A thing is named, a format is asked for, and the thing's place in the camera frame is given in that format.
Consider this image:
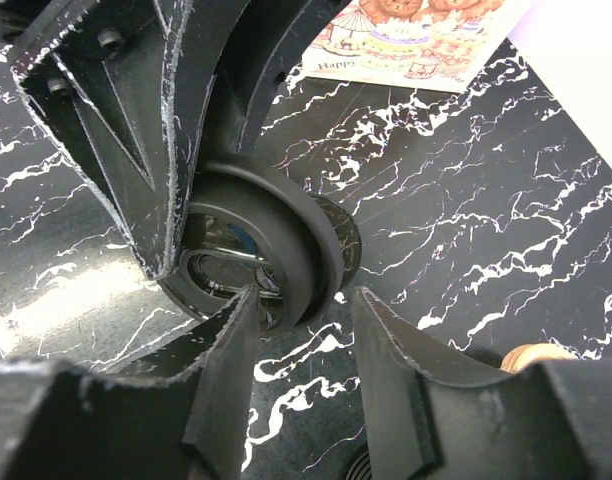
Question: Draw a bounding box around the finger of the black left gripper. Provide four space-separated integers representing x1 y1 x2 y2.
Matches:
205 0 348 155
11 1 197 279

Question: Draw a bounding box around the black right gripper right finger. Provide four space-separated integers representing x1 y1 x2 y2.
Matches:
352 287 612 479

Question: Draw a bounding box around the black plastic cup lid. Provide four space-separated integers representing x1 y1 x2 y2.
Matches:
159 154 344 335

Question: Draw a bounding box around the black cup stack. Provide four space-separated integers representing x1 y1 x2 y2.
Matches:
342 450 373 480

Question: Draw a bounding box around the cream bear paper bag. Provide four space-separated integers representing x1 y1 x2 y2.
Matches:
302 0 530 93

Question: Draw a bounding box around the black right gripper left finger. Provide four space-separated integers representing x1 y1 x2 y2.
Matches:
0 286 259 479

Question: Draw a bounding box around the single black paper cup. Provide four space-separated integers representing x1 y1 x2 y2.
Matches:
312 195 362 289

